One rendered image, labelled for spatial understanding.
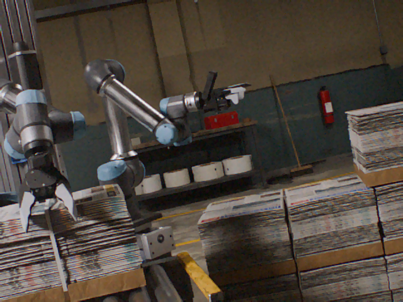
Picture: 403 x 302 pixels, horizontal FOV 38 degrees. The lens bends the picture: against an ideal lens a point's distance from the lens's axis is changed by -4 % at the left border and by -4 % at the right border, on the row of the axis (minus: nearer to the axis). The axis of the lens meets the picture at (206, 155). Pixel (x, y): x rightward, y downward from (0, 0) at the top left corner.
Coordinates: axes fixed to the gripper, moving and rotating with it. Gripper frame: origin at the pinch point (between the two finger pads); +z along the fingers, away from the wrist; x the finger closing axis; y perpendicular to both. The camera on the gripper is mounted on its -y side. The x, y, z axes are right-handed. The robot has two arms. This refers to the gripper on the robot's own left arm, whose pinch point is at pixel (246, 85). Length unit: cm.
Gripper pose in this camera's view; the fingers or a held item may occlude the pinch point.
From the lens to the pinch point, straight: 233.7
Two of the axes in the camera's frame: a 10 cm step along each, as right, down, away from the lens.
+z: 9.4, -1.7, -2.9
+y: 2.3, 9.5, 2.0
